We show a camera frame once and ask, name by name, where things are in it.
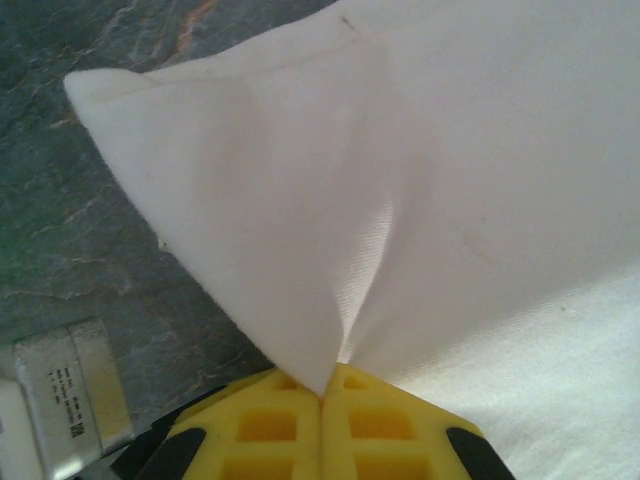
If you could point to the white t-shirt with black print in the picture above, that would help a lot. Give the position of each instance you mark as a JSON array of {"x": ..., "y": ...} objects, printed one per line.
[{"x": 350, "y": 150}]

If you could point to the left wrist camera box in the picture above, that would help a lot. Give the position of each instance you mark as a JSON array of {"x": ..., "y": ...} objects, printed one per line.
[{"x": 65, "y": 390}]

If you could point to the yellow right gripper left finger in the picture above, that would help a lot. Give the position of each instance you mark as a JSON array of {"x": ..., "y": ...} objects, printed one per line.
[{"x": 270, "y": 435}]

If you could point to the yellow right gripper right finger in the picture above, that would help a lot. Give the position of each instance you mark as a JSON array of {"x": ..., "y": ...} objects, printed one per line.
[{"x": 380, "y": 435}]

